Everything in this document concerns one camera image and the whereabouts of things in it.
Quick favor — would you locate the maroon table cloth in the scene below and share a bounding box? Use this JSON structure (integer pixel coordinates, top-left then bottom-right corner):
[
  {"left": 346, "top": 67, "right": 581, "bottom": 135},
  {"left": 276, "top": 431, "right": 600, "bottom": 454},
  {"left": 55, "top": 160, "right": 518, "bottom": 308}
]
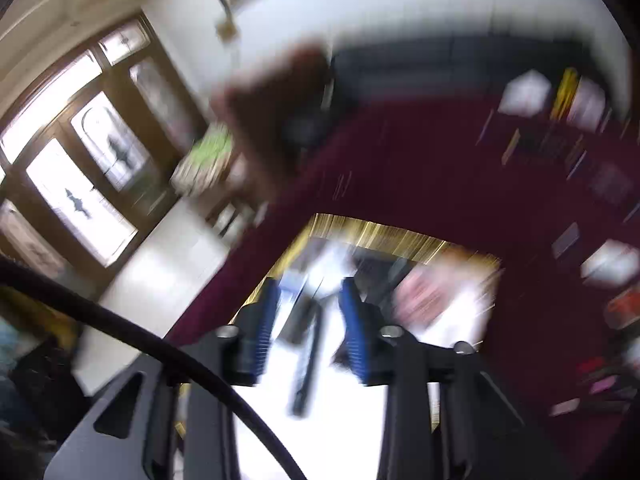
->
[{"left": 165, "top": 87, "right": 640, "bottom": 480}]

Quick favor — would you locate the wooden glass door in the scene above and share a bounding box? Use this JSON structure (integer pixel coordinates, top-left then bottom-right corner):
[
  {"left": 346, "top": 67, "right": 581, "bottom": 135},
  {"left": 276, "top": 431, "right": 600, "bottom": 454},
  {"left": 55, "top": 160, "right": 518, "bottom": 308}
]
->
[{"left": 0, "top": 15, "right": 212, "bottom": 272}]

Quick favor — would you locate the black marker pen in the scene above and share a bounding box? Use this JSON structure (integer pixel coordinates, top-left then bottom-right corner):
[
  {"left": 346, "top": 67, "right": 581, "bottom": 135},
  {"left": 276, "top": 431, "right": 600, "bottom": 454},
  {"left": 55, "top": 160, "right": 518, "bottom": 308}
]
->
[{"left": 289, "top": 299, "right": 324, "bottom": 417}]

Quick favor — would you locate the pink bottle clear lid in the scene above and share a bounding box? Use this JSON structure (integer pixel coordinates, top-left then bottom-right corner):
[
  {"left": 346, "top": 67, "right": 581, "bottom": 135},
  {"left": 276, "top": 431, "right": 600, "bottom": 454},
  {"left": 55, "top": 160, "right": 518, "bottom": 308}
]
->
[{"left": 567, "top": 77, "right": 609, "bottom": 134}]

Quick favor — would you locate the black leather sofa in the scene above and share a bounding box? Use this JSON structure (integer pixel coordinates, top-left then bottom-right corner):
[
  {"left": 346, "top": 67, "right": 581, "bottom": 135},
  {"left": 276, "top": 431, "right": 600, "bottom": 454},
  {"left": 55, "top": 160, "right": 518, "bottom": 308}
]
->
[{"left": 300, "top": 35, "right": 603, "bottom": 153}]

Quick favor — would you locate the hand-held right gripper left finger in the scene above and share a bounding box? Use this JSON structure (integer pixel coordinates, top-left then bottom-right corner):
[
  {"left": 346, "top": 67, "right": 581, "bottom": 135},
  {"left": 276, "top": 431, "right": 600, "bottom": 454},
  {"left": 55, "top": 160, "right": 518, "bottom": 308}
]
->
[{"left": 44, "top": 279, "right": 279, "bottom": 480}]

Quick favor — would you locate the yellow rimmed box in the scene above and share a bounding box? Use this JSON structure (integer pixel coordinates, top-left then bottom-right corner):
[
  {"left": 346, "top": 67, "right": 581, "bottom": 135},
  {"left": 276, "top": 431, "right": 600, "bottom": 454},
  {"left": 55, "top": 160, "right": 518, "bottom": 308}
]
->
[{"left": 172, "top": 214, "right": 504, "bottom": 480}]

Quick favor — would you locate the white paper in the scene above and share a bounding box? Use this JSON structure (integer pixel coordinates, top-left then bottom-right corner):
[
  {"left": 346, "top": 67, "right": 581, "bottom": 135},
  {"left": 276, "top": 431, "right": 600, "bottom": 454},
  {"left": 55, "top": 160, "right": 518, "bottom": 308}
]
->
[{"left": 497, "top": 70, "right": 552, "bottom": 116}]

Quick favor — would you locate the black cable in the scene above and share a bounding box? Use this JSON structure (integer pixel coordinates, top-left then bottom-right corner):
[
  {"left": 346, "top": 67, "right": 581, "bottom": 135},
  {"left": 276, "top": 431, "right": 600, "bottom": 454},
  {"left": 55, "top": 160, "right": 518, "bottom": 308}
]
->
[{"left": 0, "top": 259, "right": 307, "bottom": 480}]

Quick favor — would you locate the yellow item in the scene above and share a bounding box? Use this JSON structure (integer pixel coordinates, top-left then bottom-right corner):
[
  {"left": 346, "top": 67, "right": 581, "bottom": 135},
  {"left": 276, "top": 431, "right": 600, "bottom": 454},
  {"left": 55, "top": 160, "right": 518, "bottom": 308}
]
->
[{"left": 550, "top": 67, "right": 579, "bottom": 122}]

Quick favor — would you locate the brown chair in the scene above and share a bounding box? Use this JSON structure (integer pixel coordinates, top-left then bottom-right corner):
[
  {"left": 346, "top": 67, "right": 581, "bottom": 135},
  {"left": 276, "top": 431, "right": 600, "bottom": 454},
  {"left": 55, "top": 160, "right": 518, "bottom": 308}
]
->
[{"left": 210, "top": 45, "right": 334, "bottom": 202}]

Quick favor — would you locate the green printed bag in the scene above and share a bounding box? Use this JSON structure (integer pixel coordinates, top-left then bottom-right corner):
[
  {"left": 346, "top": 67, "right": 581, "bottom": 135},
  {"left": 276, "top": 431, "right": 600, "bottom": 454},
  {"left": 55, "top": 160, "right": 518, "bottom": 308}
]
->
[{"left": 170, "top": 127, "right": 237, "bottom": 197}]

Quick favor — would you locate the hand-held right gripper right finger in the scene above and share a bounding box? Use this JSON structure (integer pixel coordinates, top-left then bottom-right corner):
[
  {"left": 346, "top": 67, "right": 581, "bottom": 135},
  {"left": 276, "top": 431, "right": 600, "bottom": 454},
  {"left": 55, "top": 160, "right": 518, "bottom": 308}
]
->
[{"left": 338, "top": 278, "right": 573, "bottom": 480}]

